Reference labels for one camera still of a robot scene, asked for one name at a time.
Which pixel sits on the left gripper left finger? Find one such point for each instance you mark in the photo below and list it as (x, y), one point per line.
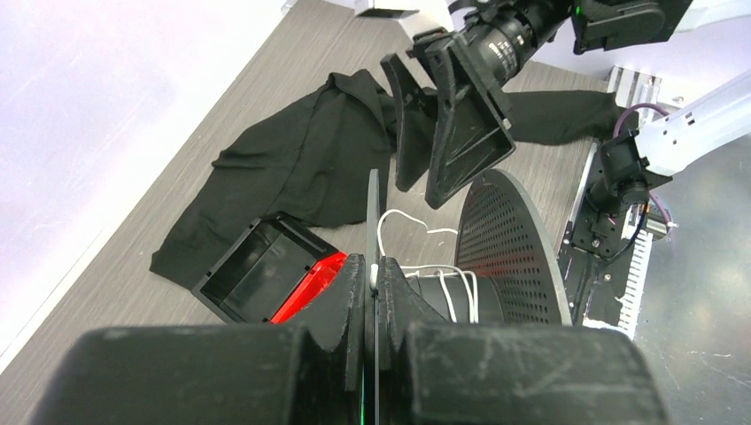
(307, 370)

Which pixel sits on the black cloth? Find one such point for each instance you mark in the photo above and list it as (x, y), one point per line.
(310, 160)

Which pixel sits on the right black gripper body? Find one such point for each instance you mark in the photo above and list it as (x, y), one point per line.
(510, 35)

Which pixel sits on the red plastic bin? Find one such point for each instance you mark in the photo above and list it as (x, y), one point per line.
(316, 279)

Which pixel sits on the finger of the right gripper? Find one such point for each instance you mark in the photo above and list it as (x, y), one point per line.
(416, 118)
(473, 113)

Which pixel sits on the grey perforated cable spool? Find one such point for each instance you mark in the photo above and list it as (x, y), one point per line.
(504, 262)

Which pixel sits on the black plastic bin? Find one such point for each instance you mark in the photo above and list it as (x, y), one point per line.
(263, 266)

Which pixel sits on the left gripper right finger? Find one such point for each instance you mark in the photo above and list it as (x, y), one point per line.
(434, 371)

